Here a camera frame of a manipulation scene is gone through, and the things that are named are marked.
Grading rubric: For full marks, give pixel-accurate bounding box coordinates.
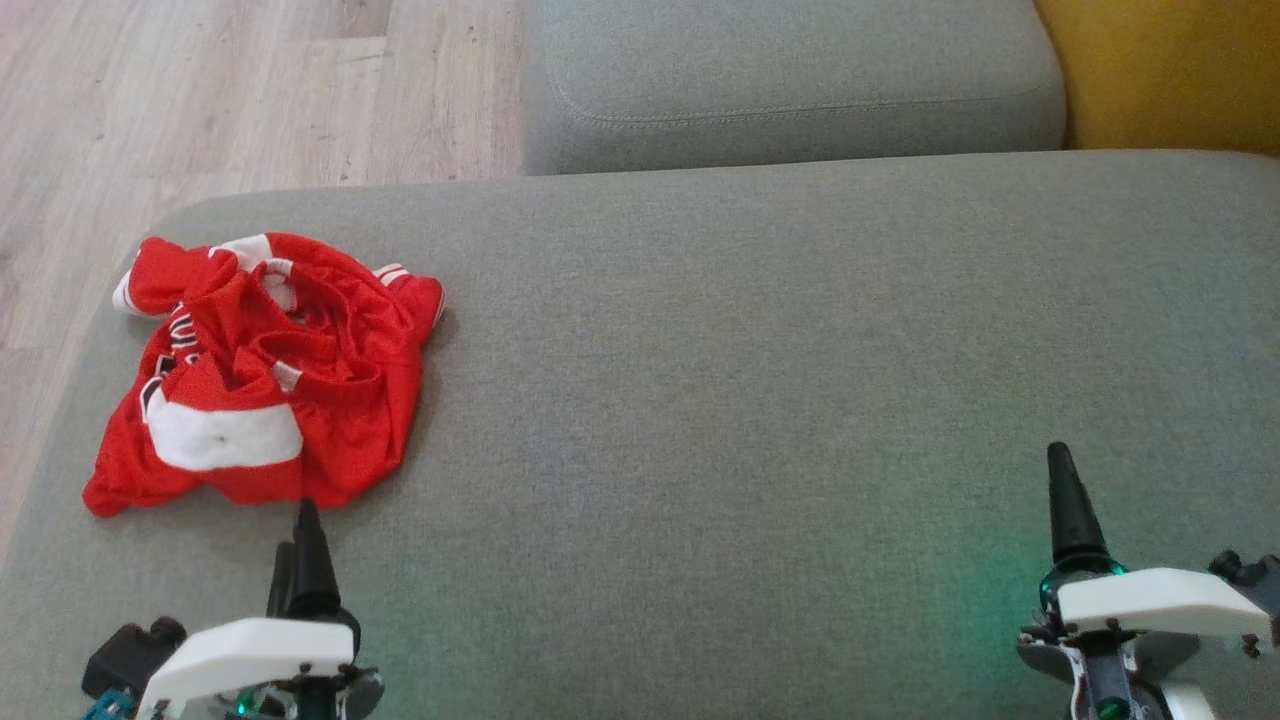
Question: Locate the grey sofa cushion with seam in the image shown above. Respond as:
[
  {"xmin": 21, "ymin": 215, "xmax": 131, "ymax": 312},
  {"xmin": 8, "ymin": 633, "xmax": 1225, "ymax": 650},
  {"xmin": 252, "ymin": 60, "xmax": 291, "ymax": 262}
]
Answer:
[{"xmin": 520, "ymin": 0, "xmax": 1067, "ymax": 177}]

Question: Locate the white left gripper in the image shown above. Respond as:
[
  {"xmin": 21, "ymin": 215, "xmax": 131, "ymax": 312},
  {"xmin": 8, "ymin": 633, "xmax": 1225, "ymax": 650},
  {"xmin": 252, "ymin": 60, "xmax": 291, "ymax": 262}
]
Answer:
[{"xmin": 135, "ymin": 498, "xmax": 385, "ymax": 720}]

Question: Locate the yellow cushion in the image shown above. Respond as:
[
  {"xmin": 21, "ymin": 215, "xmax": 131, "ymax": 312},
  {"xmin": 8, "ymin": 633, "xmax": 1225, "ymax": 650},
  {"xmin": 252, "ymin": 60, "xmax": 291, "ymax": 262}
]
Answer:
[{"xmin": 1035, "ymin": 0, "xmax": 1280, "ymax": 157}]

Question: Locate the large grey sofa seat cushion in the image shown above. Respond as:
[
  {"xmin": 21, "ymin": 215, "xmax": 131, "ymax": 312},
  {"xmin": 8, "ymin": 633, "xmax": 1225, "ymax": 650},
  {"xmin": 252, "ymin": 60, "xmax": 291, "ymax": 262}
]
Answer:
[{"xmin": 0, "ymin": 150, "xmax": 1280, "ymax": 720}]

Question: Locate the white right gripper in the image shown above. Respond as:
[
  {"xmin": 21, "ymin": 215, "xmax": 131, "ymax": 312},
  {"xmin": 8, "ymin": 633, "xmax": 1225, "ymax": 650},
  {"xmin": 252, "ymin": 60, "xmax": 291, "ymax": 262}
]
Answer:
[{"xmin": 1018, "ymin": 441, "xmax": 1276, "ymax": 720}]

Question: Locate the red white sports jersey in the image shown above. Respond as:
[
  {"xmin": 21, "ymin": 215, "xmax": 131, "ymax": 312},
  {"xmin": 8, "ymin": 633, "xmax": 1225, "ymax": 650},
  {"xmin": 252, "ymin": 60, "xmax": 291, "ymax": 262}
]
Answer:
[{"xmin": 82, "ymin": 232, "xmax": 445, "ymax": 518}]

